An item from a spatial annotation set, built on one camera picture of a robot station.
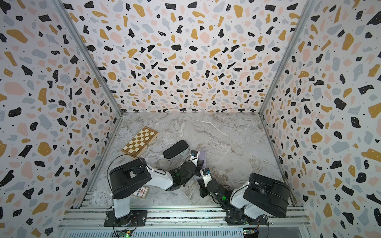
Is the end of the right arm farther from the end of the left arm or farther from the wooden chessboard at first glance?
the wooden chessboard

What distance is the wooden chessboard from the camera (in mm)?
977

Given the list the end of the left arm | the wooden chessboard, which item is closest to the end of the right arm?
the end of the left arm
